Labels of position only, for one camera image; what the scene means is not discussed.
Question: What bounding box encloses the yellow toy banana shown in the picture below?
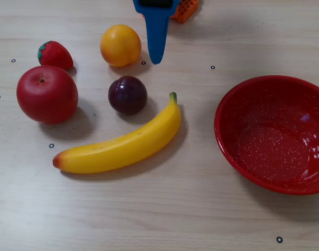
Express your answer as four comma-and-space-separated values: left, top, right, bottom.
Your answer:
52, 92, 182, 174

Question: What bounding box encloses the red toy apple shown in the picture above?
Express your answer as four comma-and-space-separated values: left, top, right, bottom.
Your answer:
16, 65, 79, 125

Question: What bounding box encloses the dark purple toy plum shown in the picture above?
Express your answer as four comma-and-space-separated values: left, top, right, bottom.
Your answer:
108, 75, 148, 116

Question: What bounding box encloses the red toy strawberry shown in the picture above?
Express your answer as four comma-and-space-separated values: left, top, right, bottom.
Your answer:
37, 40, 74, 71

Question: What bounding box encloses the orange toy peach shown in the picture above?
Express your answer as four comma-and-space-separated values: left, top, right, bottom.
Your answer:
100, 24, 142, 67

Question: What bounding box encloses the red speckled bowl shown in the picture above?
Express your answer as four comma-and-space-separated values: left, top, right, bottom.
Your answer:
214, 75, 319, 196

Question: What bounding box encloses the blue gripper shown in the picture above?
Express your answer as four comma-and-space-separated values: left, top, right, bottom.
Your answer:
132, 0, 181, 65

